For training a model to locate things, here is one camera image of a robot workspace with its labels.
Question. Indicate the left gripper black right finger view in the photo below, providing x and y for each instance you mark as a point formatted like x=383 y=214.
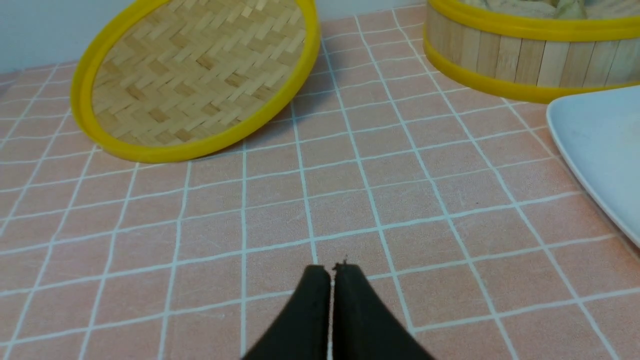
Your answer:
x=363 y=326

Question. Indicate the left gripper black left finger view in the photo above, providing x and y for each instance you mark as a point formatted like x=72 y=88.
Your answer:
x=301 y=330

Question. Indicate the white square plate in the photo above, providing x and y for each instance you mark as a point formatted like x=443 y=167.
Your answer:
x=598 y=136

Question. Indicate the pink tablecloth with white grid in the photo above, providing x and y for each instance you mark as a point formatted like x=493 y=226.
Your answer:
x=455 y=204

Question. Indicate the woven bamboo steamer lid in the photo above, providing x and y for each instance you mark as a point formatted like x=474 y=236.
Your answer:
x=173 y=80

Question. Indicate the bamboo steamer basket yellow rims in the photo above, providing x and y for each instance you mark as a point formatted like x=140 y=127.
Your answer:
x=534 y=50

